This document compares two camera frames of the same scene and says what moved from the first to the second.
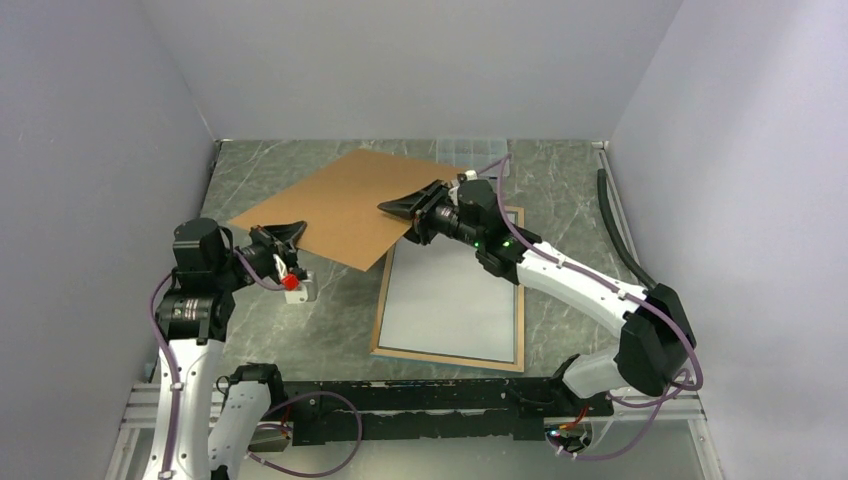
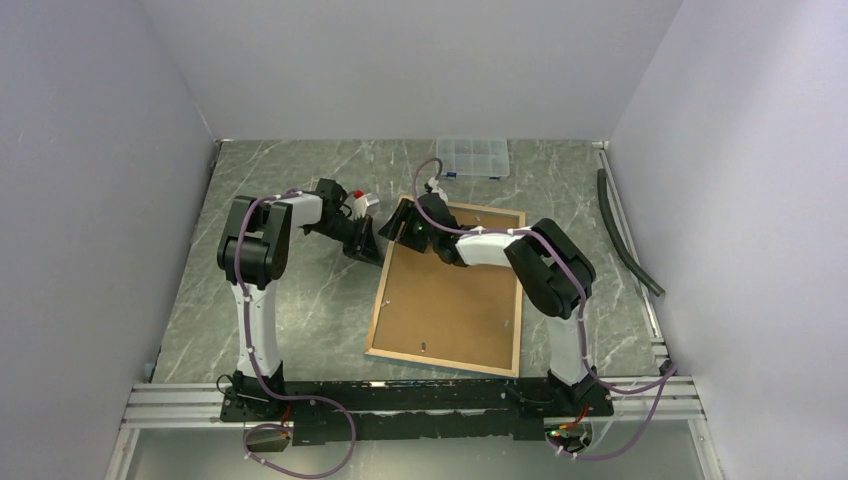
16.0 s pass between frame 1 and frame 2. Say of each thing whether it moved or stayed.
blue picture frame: stayed
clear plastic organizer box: stayed
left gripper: moved
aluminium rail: stayed
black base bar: stayed
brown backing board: moved
